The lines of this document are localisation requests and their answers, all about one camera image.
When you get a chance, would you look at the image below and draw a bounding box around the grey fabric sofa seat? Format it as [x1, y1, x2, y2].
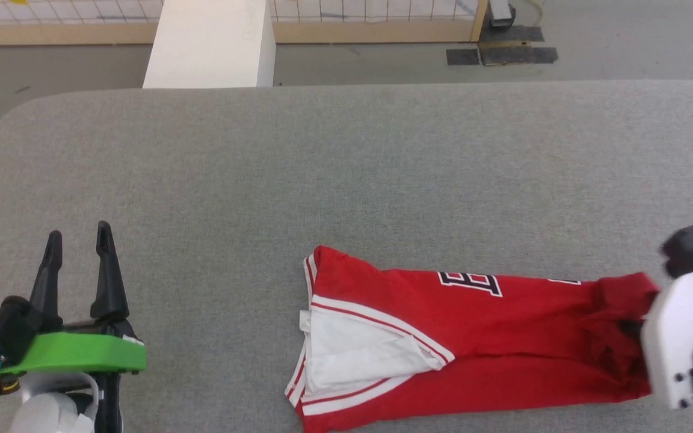
[0, 80, 693, 433]

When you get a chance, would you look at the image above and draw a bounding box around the large black floor plate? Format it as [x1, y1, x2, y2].
[479, 25, 559, 66]

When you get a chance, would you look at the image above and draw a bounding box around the grey metal partition stand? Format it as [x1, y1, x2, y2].
[488, 0, 517, 29]

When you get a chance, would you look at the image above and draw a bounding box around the red and white basketball jersey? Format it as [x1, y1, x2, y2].
[285, 245, 660, 433]

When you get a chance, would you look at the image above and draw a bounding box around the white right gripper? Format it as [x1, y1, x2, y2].
[641, 260, 693, 410]

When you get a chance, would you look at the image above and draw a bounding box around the white rectangular box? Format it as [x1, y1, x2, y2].
[142, 0, 276, 89]

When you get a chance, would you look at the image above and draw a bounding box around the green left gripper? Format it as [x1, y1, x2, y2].
[0, 221, 147, 379]

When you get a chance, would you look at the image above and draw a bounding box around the wooden partition frame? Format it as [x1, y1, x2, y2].
[0, 0, 490, 46]

